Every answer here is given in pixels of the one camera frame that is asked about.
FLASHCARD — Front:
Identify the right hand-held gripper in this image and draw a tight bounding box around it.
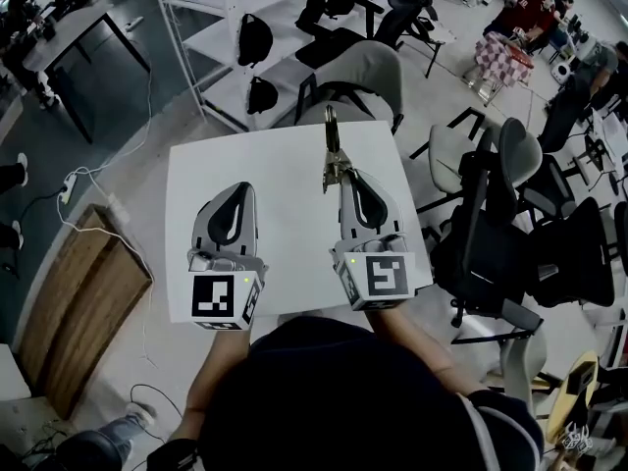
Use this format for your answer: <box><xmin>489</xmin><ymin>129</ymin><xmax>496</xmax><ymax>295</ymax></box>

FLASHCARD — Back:
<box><xmin>327</xmin><ymin>168</ymin><xmax>419</xmax><ymax>312</ymax></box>

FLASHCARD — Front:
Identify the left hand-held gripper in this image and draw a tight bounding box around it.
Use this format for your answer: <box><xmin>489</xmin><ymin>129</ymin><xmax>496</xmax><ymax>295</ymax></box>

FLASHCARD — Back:
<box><xmin>185</xmin><ymin>182</ymin><xmax>271</xmax><ymax>333</ymax></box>

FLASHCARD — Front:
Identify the silver binder clip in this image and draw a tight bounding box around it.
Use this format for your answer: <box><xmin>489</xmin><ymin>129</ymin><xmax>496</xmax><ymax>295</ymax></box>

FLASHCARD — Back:
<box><xmin>320</xmin><ymin>104</ymin><xmax>356</xmax><ymax>196</ymax></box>

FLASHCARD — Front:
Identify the person's right forearm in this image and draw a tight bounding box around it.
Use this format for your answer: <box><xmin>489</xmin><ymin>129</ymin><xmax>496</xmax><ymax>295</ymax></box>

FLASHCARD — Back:
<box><xmin>368</xmin><ymin>305</ymin><xmax>489</xmax><ymax>398</ymax></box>

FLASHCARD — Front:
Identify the person's left forearm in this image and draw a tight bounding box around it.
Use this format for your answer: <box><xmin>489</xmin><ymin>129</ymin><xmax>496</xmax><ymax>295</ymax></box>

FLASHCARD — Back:
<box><xmin>180</xmin><ymin>328</ymin><xmax>253</xmax><ymax>443</ymax></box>

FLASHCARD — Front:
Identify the grey office chair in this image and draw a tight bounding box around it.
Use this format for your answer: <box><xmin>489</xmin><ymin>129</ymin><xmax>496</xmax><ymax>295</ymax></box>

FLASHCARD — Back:
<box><xmin>449</xmin><ymin>298</ymin><xmax>563</xmax><ymax>419</ymax></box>
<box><xmin>408</xmin><ymin>116</ymin><xmax>545</xmax><ymax>216</ymax></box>
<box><xmin>293</xmin><ymin>38</ymin><xmax>405</xmax><ymax>136</ymax></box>

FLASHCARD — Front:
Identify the white power strip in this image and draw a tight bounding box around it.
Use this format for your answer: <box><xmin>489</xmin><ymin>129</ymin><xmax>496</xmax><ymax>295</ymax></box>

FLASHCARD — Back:
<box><xmin>58</xmin><ymin>173</ymin><xmax>79</xmax><ymax>206</ymax></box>

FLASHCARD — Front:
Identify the wooden platform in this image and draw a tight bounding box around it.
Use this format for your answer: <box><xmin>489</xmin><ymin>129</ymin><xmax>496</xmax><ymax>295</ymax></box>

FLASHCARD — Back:
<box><xmin>18</xmin><ymin>202</ymin><xmax>155</xmax><ymax>422</ymax></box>

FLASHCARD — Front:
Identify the white shelf rack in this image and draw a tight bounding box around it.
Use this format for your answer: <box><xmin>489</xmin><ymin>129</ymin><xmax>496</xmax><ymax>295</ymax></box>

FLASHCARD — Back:
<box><xmin>148</xmin><ymin>0</ymin><xmax>362</xmax><ymax>134</ymax></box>

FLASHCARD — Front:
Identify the set of black bags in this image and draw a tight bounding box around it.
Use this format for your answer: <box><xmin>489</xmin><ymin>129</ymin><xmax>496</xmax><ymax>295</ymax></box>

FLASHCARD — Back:
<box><xmin>236</xmin><ymin>0</ymin><xmax>356</xmax><ymax>117</ymax></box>

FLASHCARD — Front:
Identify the person's dark shirt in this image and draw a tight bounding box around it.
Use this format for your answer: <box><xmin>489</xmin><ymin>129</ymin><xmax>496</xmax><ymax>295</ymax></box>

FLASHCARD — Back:
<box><xmin>198</xmin><ymin>315</ymin><xmax>546</xmax><ymax>471</ymax></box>

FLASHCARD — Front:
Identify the checkered cloth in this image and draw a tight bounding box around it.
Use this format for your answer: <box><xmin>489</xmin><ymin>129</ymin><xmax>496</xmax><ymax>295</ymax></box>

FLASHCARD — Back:
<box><xmin>472</xmin><ymin>31</ymin><xmax>537</xmax><ymax>89</ymax></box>

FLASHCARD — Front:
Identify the person's shoe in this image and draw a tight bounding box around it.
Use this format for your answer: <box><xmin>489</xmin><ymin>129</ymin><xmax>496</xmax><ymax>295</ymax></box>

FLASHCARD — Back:
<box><xmin>123</xmin><ymin>401</ymin><xmax>159</xmax><ymax>431</ymax></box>

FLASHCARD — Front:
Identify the black mesh office chair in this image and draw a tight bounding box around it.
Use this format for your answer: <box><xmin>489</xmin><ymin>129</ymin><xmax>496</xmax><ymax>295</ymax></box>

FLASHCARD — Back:
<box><xmin>519</xmin><ymin>154</ymin><xmax>617</xmax><ymax>310</ymax></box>

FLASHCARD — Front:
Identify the black bag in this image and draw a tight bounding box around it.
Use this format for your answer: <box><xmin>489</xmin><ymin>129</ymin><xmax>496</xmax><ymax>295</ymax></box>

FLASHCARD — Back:
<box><xmin>145</xmin><ymin>438</ymin><xmax>200</xmax><ymax>471</ymax></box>

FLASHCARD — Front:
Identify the black table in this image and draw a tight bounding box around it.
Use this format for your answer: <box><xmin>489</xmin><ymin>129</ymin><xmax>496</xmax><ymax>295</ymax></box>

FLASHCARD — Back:
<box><xmin>21</xmin><ymin>2</ymin><xmax>152</xmax><ymax>145</ymax></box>

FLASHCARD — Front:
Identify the person's leg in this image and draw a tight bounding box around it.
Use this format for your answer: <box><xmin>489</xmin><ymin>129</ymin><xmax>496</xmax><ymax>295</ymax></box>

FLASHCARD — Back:
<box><xmin>53</xmin><ymin>411</ymin><xmax>136</xmax><ymax>471</ymax></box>

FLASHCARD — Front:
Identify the yellow round table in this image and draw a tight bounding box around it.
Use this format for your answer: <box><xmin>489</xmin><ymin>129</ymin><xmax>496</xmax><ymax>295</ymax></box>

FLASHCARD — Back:
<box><xmin>544</xmin><ymin>350</ymin><xmax>602</xmax><ymax>445</ymax></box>

